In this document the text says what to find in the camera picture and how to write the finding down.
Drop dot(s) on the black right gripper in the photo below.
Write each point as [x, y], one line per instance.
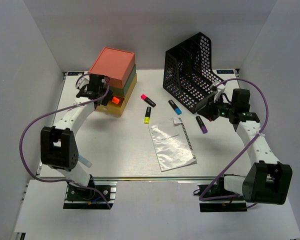
[209, 111]

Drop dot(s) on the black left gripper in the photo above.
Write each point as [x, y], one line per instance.
[107, 97]

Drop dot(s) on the orange cap black highlighter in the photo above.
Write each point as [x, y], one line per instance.
[115, 100]

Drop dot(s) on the yellow bottom drawer box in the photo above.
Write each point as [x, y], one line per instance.
[118, 109]

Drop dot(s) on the green drawer box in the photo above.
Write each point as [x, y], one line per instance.
[118, 88]

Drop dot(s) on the purple cap black highlighter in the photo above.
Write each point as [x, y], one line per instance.
[201, 124]

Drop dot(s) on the blue cap black highlighter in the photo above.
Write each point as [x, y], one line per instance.
[175, 107]

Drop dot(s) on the pink cap black highlighter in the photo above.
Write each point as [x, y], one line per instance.
[147, 100]

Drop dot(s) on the yellow cap black highlighter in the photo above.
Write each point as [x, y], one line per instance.
[147, 115]

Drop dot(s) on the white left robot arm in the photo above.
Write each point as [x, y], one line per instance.
[58, 147]

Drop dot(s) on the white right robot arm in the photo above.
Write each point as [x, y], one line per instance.
[268, 180]

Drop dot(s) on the pink top drawer box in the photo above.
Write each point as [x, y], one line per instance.
[114, 63]

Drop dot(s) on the black mesh file organizer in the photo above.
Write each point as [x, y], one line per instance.
[188, 72]

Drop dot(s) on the Canon safety instructions booklet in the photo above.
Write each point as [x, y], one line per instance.
[172, 144]

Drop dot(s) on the pastel blue highlighter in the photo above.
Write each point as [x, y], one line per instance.
[84, 161]

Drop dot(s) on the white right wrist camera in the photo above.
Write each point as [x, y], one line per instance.
[218, 88]

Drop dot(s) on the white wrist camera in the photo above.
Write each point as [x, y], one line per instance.
[81, 81]
[218, 88]

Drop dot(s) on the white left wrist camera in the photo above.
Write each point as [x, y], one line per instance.
[81, 81]

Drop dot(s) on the aluminium front rail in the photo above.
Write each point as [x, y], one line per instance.
[147, 178]

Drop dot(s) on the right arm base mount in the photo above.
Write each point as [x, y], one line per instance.
[222, 205]

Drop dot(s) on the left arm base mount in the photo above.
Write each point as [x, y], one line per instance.
[83, 199]

